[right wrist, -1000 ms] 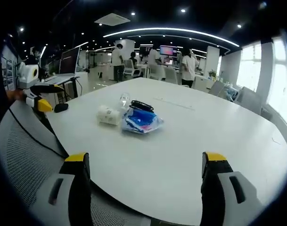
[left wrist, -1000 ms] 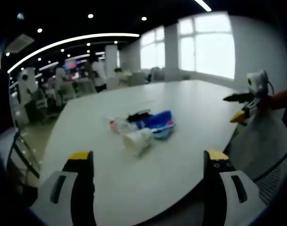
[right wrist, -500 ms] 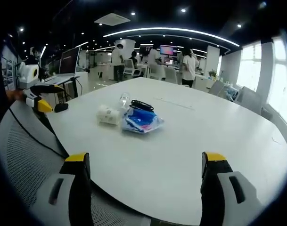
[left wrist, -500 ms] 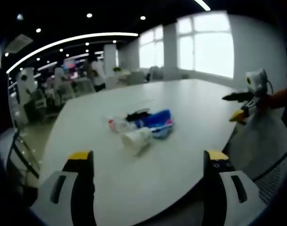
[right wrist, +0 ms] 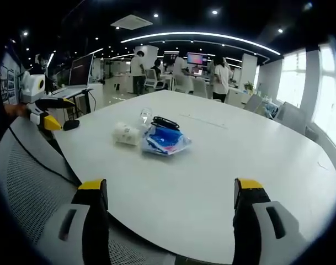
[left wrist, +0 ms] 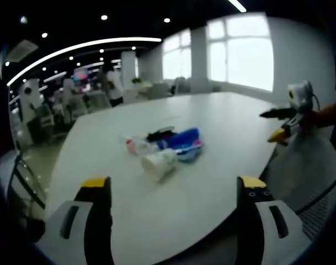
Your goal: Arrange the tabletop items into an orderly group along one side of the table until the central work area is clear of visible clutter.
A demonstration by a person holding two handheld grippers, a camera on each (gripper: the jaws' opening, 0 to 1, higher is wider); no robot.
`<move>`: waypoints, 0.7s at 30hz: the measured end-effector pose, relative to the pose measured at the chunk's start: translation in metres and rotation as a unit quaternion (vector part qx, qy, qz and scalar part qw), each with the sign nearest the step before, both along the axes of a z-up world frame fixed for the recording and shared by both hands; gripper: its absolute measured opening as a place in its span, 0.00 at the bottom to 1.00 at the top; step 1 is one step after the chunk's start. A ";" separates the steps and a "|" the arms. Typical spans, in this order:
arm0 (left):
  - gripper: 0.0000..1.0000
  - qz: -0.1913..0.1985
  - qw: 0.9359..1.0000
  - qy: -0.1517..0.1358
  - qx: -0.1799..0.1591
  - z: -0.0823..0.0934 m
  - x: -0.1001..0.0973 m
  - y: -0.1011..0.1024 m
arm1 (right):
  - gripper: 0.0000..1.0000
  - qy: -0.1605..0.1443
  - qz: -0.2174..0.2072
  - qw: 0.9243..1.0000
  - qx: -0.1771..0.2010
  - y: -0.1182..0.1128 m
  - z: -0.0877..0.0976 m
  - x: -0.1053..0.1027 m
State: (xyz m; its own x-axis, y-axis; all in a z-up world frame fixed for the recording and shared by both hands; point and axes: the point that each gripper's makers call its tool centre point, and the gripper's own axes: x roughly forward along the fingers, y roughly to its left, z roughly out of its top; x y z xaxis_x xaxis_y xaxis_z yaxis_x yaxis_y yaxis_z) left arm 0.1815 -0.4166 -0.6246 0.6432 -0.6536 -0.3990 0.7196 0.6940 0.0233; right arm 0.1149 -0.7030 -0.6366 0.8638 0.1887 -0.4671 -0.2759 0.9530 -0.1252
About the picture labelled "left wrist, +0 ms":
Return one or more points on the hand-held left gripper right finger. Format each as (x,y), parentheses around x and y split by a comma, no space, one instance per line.
(269,220)

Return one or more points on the white table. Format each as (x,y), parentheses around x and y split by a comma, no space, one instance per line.
(212,124)

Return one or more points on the white office chair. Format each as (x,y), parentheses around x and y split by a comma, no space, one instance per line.
(158,91)

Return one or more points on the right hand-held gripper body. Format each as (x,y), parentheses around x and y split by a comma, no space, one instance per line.
(301,96)

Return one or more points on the mesh office chair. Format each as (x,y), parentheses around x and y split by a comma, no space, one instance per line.
(308,171)

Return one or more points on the black item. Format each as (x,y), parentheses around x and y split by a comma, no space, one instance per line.
(160,133)

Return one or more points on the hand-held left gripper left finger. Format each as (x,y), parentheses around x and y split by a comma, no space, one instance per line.
(74,220)

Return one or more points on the blue plastic package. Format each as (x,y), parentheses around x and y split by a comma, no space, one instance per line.
(185,145)

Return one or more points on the white paper cup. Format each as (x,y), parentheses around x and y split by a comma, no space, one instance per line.
(159,163)

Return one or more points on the black frame chair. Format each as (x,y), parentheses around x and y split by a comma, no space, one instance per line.
(24,182)

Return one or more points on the potted green plant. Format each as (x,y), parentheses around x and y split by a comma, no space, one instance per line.
(136,80)

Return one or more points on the clear plastic bottle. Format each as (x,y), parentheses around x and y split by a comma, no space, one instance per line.
(138,144)

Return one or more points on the colourful wall screen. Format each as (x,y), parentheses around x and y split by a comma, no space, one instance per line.
(81,76)

